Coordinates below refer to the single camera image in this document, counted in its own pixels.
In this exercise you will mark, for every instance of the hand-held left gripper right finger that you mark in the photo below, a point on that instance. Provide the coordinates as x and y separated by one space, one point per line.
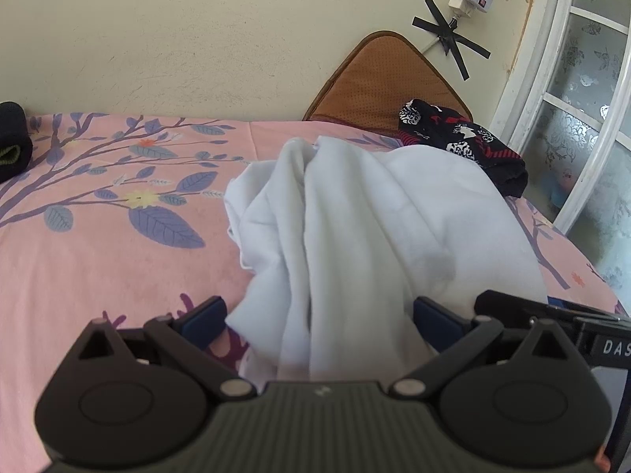
436 324

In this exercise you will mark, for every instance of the black rolled cloth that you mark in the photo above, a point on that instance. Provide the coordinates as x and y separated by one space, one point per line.
12 138

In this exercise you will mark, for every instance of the brown seat cushion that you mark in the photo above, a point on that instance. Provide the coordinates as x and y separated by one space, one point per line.
365 88

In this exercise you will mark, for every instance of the pink floral bedsheet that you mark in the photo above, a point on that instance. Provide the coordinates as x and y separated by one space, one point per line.
98 281

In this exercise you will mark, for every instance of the black tape cross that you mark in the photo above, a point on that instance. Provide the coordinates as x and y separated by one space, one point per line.
451 34

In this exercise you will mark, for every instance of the white window frame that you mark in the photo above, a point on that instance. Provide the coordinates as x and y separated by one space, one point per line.
542 83

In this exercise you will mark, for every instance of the black red printed garment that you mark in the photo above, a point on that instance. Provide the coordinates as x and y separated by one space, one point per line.
468 145

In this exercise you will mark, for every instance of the white cloth garment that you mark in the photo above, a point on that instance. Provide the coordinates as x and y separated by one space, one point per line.
374 236

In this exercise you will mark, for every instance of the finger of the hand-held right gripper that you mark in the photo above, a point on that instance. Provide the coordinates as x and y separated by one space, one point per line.
512 305

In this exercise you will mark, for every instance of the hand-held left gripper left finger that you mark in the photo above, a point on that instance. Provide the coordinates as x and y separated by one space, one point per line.
204 322

